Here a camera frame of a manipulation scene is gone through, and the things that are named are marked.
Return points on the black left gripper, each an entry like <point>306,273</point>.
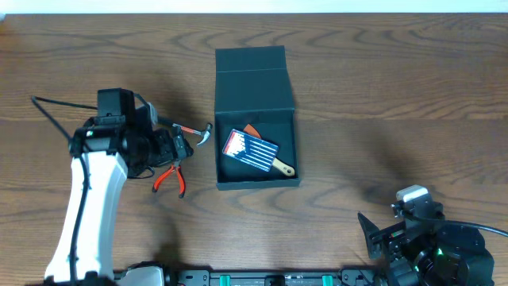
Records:
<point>179,144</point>

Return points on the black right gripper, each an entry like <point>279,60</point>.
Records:
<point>395,235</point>

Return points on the orange scraper wooden handle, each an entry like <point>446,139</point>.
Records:
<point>286,169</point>

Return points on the blue precision screwdriver set case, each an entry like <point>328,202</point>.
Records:
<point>250,150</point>

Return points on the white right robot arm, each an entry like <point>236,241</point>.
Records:
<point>419,253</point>

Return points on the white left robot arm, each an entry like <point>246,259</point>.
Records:
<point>123,141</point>

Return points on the black open gift box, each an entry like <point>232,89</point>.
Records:
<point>253,88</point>

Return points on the black handled claw hammer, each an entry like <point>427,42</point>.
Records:
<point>203,133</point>

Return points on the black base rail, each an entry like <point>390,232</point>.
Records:
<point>201,277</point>

